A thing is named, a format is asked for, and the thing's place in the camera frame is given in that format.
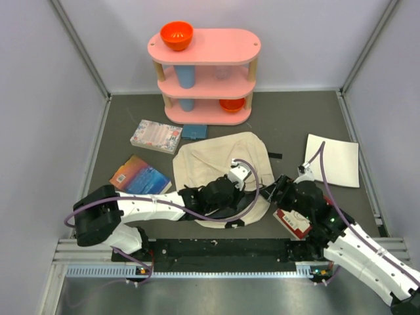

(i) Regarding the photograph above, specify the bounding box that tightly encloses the cream canvas backpack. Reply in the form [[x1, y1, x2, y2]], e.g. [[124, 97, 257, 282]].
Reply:
[[172, 131, 283, 230]]

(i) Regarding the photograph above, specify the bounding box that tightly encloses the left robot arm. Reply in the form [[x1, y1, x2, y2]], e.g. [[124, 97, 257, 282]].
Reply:
[[73, 176, 255, 261]]

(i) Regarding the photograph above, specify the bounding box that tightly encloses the orange bowl on shelf top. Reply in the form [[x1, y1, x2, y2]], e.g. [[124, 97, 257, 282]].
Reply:
[[160, 21, 194, 51]]

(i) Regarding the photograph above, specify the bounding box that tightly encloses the orange bowl bottom shelf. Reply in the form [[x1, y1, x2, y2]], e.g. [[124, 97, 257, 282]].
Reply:
[[219, 98, 245, 114]]

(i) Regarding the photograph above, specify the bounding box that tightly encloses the clear glass cup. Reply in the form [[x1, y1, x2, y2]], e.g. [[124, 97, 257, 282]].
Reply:
[[215, 66, 230, 80]]

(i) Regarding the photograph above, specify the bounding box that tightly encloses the floral cover book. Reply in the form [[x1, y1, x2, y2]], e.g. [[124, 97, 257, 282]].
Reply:
[[130, 119, 182, 154]]

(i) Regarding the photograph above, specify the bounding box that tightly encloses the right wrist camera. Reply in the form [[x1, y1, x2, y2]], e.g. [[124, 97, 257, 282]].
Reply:
[[295, 162, 314, 184]]

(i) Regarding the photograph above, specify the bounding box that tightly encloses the blue cup bottom shelf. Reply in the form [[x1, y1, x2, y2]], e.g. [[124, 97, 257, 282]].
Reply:
[[178, 98, 195, 112]]

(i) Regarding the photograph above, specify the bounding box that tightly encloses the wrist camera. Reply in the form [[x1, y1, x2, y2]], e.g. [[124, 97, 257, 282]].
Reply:
[[227, 159, 251, 190], [295, 162, 314, 184]]

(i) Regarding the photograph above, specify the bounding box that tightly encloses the grey cable duct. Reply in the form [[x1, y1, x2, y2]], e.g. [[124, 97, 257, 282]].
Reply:
[[66, 263, 327, 280]]

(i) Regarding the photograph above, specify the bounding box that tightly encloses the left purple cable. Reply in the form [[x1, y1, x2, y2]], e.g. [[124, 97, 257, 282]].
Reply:
[[64, 158, 261, 286]]

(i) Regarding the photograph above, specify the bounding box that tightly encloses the white square board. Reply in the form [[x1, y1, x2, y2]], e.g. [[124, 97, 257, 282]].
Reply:
[[304, 134, 360, 188]]

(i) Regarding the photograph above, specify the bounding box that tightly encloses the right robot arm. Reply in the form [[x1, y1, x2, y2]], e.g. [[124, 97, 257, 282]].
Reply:
[[260, 175, 419, 314]]

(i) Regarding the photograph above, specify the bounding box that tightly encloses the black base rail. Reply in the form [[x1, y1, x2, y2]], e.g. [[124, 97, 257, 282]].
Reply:
[[131, 238, 312, 263]]

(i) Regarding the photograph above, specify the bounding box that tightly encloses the blue cup shelf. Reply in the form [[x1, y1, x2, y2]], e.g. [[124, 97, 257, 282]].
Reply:
[[178, 98, 195, 112], [174, 65, 196, 89]]

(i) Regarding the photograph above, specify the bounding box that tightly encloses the blue cup middle shelf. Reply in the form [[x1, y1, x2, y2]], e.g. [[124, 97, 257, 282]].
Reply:
[[174, 65, 196, 89]]

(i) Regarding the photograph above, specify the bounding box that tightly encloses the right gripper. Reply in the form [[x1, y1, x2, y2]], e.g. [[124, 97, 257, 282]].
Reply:
[[258, 174, 313, 220]]

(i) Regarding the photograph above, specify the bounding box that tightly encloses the blue paperback book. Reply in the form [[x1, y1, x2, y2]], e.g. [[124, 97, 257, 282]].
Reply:
[[110, 155, 172, 195]]

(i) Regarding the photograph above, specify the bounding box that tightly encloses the small teal notebook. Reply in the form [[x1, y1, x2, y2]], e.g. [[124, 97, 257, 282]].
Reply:
[[181, 125, 207, 140]]

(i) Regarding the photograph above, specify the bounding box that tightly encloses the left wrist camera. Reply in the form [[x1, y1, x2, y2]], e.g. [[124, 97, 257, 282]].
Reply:
[[227, 159, 251, 190]]

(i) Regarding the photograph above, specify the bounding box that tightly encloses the pink three-tier shelf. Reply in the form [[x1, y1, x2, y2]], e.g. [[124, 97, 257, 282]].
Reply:
[[148, 28, 261, 125]]

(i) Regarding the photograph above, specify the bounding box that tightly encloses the red and white book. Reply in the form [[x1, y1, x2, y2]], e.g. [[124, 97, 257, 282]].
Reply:
[[273, 196, 332, 240]]

